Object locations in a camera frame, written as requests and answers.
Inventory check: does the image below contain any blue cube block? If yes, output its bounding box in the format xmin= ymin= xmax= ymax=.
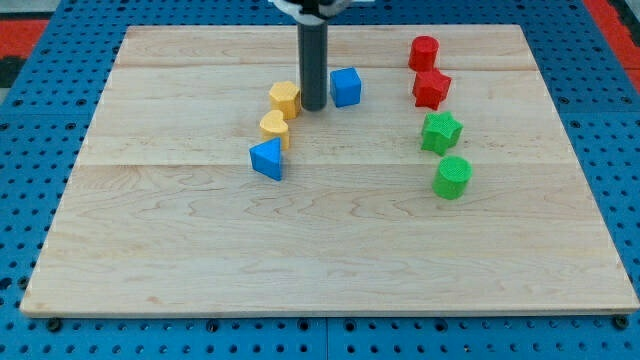
xmin=330 ymin=67 xmax=362 ymax=107

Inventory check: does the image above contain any blue triangle block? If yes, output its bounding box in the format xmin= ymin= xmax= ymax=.
xmin=249 ymin=137 xmax=282 ymax=181

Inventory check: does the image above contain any yellow heart block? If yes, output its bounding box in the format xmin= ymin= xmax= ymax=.
xmin=259 ymin=110 xmax=290 ymax=150

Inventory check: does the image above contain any yellow hexagon block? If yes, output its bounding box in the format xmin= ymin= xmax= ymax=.
xmin=269 ymin=81 xmax=301 ymax=120

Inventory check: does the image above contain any green star block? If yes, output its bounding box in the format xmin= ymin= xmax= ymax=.
xmin=421 ymin=112 xmax=464 ymax=156

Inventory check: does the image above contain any green cylinder block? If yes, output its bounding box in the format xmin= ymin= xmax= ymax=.
xmin=432 ymin=156 xmax=473 ymax=200

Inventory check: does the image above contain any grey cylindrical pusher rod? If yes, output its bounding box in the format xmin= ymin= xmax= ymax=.
xmin=297 ymin=17 xmax=328 ymax=112

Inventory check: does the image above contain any red star block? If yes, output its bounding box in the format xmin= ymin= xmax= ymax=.
xmin=412 ymin=69 xmax=452 ymax=110

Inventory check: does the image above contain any light wooden board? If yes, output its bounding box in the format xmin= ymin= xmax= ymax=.
xmin=21 ymin=25 xmax=639 ymax=318

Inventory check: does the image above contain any red cylinder block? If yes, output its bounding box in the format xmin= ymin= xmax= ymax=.
xmin=408 ymin=35 xmax=440 ymax=72

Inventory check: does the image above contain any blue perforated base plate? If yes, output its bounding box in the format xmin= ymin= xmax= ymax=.
xmin=1 ymin=0 xmax=639 ymax=359

